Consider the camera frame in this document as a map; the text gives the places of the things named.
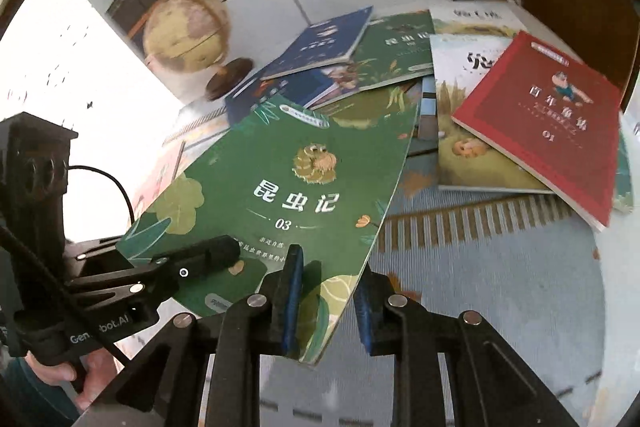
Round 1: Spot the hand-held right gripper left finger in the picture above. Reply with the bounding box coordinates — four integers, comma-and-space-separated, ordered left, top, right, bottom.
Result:
75, 245, 306, 427

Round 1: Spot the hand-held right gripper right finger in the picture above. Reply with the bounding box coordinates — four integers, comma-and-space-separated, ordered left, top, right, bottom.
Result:
352, 271, 581, 427

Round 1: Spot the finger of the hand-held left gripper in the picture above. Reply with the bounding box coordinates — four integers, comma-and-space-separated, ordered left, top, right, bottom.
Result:
69, 235, 242, 309

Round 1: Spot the green book with yellow insect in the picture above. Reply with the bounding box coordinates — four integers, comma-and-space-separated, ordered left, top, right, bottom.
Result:
116, 79, 422, 365

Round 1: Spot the white and yellow picture book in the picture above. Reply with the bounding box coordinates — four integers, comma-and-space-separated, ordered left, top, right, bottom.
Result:
430, 33, 553, 195

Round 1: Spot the blue book with eagle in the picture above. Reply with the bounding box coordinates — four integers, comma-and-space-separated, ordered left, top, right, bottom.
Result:
259, 6, 375, 82

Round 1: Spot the person's left forearm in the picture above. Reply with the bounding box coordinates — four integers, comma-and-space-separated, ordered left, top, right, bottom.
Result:
0, 347, 81, 427

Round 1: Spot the person's left hand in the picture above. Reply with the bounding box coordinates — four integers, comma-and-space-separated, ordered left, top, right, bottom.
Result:
25, 346, 126, 413

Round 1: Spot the printed play mat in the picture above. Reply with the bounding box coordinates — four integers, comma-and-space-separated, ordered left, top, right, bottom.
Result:
135, 97, 640, 427

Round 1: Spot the dark blue book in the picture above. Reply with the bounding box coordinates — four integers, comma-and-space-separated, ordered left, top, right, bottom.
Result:
224, 59, 373, 126

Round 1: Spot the dark boxed book set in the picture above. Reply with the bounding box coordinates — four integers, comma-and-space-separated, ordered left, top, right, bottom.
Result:
106, 0, 173, 52

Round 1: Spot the beige globe on wooden base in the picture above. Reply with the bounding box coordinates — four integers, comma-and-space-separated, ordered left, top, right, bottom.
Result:
142, 0, 254, 102

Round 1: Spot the light blue book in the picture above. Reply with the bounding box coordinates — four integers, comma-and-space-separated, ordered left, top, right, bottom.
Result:
419, 76, 440, 140

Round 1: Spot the green book with red insect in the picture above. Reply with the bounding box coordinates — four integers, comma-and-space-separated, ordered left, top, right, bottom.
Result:
347, 11, 436, 90

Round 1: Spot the rabbit family picture book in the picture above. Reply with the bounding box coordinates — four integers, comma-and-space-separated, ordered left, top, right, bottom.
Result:
429, 0, 531, 38

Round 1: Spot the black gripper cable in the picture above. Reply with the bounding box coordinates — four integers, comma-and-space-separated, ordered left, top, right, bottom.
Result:
0, 164, 136, 363

